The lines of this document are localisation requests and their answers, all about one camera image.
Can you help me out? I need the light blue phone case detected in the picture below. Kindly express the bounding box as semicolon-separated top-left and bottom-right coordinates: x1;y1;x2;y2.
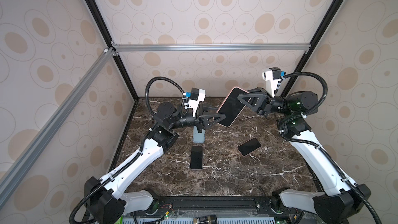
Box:
193;127;205;144

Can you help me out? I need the pink cased smartphone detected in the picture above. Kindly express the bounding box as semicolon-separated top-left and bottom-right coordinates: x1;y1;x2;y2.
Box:
217;87;248;127

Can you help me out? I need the purple smartphone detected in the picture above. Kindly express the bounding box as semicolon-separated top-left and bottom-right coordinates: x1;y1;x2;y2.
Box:
190;146;203;170

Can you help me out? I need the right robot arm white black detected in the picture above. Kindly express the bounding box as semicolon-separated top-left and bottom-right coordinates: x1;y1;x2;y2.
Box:
237;87;381;224

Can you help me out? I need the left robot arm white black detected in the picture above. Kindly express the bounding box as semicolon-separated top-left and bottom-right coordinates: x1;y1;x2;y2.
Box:
83;102;226;224

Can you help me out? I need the black smartphone rose edge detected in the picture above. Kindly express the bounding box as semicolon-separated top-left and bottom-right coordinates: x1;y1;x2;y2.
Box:
237;138;262;156

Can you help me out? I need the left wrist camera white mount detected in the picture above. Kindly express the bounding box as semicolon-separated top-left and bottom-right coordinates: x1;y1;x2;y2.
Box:
183;88;206;117

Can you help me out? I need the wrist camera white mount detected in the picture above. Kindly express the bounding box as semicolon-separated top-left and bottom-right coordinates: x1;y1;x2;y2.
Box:
261;67;286;97
183;88;206;117

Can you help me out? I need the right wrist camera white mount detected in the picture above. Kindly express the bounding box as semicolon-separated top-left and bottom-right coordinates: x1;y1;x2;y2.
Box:
261;67;286;97

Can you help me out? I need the horizontal aluminium rail back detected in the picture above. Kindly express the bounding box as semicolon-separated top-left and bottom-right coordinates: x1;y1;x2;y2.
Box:
115;43;311;52

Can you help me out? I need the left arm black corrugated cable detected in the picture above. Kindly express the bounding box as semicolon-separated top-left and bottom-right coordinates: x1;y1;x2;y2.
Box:
69;76;187;224

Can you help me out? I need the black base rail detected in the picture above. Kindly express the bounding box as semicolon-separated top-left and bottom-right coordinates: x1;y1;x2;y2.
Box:
124;196;304;224

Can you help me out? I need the white slotted cable duct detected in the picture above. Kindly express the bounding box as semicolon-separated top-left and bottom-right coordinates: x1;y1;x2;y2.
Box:
122;217;277;224

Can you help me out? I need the black frame post right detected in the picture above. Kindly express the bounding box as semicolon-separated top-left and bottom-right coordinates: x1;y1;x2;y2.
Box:
279;0;359;101

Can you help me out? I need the black frame post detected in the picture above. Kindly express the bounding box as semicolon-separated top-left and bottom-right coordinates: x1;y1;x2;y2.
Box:
279;0;359;101
84;0;139;101

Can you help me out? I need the black frame post left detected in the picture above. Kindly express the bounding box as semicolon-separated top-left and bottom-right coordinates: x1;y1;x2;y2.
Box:
84;0;139;101

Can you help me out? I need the diagonal aluminium rail left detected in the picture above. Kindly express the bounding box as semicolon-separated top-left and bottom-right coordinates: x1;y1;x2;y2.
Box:
1;47;116;208

